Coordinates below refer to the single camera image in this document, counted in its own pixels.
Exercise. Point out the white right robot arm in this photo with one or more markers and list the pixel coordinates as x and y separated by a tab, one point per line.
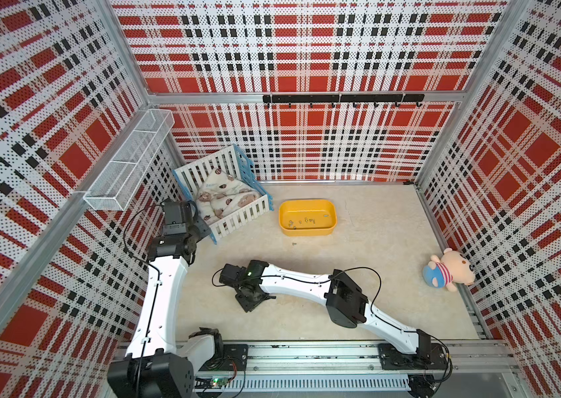
346	305

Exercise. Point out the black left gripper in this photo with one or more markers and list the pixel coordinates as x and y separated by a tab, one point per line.
202	229

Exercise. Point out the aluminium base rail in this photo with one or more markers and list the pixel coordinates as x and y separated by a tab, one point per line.
480	368

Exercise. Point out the black wall hook rail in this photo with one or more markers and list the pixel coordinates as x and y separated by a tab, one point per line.
396	99

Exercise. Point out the green circuit board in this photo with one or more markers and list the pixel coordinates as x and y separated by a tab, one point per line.
211	383

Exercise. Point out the yellow plastic storage box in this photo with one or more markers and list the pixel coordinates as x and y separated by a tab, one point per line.
307	217

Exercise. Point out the pink plush pig toy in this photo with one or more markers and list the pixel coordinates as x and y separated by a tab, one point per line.
448	271

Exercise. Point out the white patterned blanket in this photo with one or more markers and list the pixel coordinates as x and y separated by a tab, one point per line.
222	194

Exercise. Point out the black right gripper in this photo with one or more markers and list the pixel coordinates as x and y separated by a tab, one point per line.
246	305

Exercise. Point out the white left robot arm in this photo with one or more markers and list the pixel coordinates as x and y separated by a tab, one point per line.
153	365

